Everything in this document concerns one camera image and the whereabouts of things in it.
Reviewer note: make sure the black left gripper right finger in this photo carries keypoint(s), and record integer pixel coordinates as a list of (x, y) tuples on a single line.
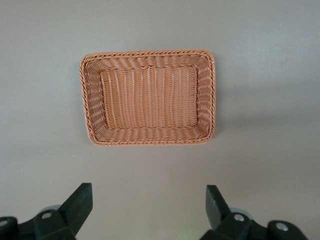
[(225, 225)]

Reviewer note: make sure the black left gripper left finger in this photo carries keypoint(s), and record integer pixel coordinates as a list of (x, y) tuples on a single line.
[(62, 222)]

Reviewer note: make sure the brown wicker basket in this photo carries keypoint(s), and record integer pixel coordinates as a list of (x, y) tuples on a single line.
[(150, 100)]

